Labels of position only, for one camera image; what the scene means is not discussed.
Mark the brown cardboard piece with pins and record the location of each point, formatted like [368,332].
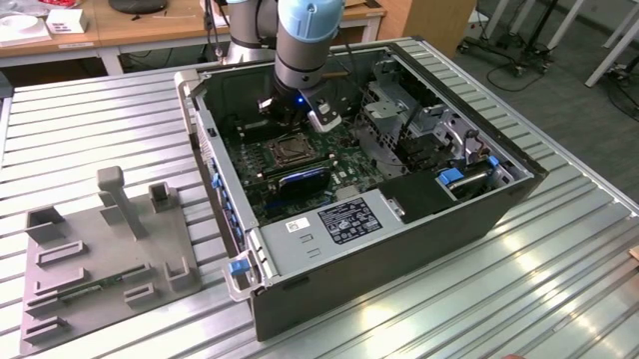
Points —
[367,3]

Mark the wooden desk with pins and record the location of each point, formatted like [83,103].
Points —
[149,30]

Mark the black open PC case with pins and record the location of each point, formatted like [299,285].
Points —
[379,269]

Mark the installed green RAM stick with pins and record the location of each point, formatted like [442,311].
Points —
[295,171]

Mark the black wheeled stand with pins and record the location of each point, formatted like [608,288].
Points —
[539,26]

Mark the white sticker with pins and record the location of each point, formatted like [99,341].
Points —
[297,226]

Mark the blue disk carrier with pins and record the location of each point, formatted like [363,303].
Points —
[450,175]

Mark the white tray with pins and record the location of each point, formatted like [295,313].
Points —
[21,31]

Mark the black power supply label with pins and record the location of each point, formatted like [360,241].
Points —
[349,220]

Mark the green motherboard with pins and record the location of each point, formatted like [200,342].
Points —
[349,175]

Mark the white cardboard box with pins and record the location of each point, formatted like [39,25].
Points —
[67,18]

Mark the silver CPU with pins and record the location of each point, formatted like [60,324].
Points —
[295,149]

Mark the black round object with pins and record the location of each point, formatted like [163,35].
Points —
[137,5]

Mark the black air shroud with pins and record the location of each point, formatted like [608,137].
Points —
[414,198]

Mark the grey parts rack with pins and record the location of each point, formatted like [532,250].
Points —
[100,254]

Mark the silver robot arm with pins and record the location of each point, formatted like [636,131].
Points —
[299,56]

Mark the wooden cabinet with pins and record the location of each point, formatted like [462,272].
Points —
[439,22]

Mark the red item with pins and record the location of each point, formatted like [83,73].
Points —
[55,3]

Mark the silver power supply unit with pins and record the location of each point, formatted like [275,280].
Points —
[299,250]

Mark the blue case latch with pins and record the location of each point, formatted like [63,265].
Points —
[236,268]

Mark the small blue clip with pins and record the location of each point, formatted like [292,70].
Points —
[492,161]
[215,181]

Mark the silver drive cage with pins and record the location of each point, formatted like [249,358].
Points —
[381,112]

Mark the white table frame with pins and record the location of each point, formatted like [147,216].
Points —
[610,57]
[566,22]

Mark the CPU socket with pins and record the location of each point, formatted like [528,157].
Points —
[317,161]

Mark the wooden block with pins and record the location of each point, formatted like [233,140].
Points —
[634,258]

